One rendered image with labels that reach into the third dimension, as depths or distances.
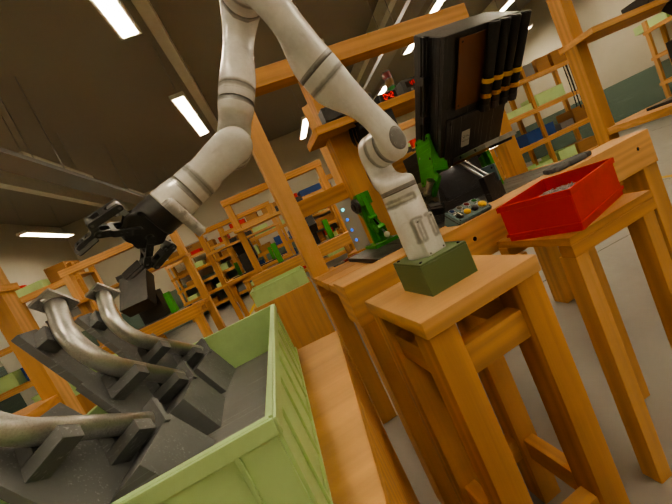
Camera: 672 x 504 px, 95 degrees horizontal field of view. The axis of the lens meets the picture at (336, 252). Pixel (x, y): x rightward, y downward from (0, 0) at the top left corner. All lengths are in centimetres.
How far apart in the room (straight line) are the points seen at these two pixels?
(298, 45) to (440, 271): 56
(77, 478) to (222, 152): 51
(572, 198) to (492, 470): 69
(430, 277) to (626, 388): 71
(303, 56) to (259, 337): 70
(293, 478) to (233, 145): 51
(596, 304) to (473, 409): 51
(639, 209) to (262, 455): 116
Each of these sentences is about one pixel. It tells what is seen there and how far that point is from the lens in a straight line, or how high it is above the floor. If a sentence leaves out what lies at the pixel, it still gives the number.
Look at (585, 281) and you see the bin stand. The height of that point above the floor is 67.
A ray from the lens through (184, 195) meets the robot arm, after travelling 62.
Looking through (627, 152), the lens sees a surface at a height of 85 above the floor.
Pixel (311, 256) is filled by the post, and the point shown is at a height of 99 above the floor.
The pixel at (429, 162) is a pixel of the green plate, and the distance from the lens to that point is 146.
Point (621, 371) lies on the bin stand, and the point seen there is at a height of 38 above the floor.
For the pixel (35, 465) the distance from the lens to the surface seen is 53.
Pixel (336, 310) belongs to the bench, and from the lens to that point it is 163.
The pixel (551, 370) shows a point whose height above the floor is 59.
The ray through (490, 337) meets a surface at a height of 73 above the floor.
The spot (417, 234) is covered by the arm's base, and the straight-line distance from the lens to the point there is 76.
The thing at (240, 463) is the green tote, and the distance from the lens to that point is 36.
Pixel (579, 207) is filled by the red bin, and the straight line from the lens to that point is 106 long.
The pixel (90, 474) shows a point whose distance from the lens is 58.
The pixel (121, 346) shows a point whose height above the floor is 105.
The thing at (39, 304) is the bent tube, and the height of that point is 118.
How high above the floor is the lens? 110
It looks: 5 degrees down
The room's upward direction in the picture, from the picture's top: 25 degrees counter-clockwise
